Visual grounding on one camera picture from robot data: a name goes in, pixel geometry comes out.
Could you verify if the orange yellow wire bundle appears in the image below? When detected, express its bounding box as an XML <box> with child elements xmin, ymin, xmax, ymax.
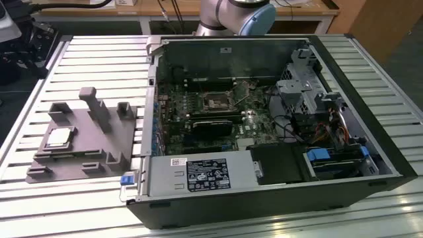
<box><xmin>315</xmin><ymin>122</ymin><xmax>352</xmax><ymax>143</ymax></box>

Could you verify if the black graphics card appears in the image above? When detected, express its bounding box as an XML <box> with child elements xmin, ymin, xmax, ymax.
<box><xmin>191</xmin><ymin>119</ymin><xmax>233</xmax><ymax>137</ymax></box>

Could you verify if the metal socket cover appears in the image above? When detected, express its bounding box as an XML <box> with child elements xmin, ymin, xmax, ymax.
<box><xmin>232</xmin><ymin>80</ymin><xmax>257</xmax><ymax>100</ymax></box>

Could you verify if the blue disk carrier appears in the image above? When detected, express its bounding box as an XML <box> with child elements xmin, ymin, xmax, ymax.
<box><xmin>305</xmin><ymin>147</ymin><xmax>331</xmax><ymax>163</ymax></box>

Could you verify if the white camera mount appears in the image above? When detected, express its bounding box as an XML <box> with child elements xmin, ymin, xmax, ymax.
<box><xmin>0</xmin><ymin>4</ymin><xmax>21</xmax><ymax>43</ymax></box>

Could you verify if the silver power supply with label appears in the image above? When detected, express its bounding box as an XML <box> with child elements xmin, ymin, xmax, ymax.
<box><xmin>147</xmin><ymin>151</ymin><xmax>260</xmax><ymax>197</ymax></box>

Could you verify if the black open PC case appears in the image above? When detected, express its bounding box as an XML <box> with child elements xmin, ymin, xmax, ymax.
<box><xmin>124</xmin><ymin>34</ymin><xmax>418</xmax><ymax>230</ymax></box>

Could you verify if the black RAM slot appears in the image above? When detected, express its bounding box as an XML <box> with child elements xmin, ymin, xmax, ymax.
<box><xmin>191</xmin><ymin>116</ymin><xmax>244</xmax><ymax>123</ymax></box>
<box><xmin>184</xmin><ymin>77</ymin><xmax>232</xmax><ymax>84</ymax></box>
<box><xmin>189</xmin><ymin>112</ymin><xmax>241</xmax><ymax>118</ymax></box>
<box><xmin>184</xmin><ymin>83</ymin><xmax>232</xmax><ymax>91</ymax></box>

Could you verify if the gray parts rack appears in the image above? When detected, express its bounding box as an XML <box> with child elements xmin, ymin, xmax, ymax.
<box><xmin>25</xmin><ymin>86</ymin><xmax>139</xmax><ymax>184</ymax></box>

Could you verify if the silver metal disk bay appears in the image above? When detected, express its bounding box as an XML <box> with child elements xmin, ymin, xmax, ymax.
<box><xmin>276</xmin><ymin>48</ymin><xmax>335</xmax><ymax>117</ymax></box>

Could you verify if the silver topped CPU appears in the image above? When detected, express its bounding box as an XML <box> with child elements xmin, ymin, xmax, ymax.
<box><xmin>45</xmin><ymin>128</ymin><xmax>73</xmax><ymax>147</ymax></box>

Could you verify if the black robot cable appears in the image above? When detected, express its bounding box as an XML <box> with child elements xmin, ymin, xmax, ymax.
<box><xmin>31</xmin><ymin>0</ymin><xmax>112</xmax><ymax>12</ymax></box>

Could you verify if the brown wooden cabinet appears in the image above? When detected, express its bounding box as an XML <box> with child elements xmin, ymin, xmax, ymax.
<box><xmin>327</xmin><ymin>0</ymin><xmax>423</xmax><ymax>65</ymax></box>

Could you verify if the CPU socket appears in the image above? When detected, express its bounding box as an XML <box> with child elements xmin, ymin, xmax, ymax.
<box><xmin>201</xmin><ymin>92</ymin><xmax>237</xmax><ymax>112</ymax></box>

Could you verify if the green motherboard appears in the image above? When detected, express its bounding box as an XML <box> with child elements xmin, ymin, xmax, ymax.
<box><xmin>155</xmin><ymin>79</ymin><xmax>281</xmax><ymax>156</ymax></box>

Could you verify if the black plastic shroud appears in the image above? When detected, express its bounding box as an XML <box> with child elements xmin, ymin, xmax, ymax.
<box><xmin>247</xmin><ymin>143</ymin><xmax>313</xmax><ymax>186</ymax></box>

